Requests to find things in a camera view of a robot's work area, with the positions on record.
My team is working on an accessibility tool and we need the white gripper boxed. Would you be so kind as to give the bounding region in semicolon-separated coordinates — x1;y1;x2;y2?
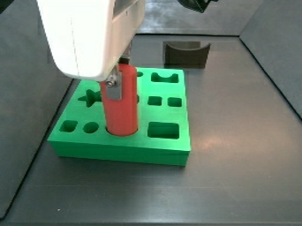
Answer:
36;0;146;101

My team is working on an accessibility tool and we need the red oval peg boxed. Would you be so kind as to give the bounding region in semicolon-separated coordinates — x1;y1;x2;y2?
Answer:
100;64;138;136

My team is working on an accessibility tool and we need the black curved holder block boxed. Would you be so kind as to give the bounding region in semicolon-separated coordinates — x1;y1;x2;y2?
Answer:
163;41;211;69

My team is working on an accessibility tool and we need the green shape sorter block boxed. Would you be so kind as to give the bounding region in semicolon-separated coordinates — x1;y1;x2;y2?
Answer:
48;67;191;166

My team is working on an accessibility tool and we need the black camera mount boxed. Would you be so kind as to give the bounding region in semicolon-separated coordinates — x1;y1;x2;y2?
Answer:
177;0;218;13

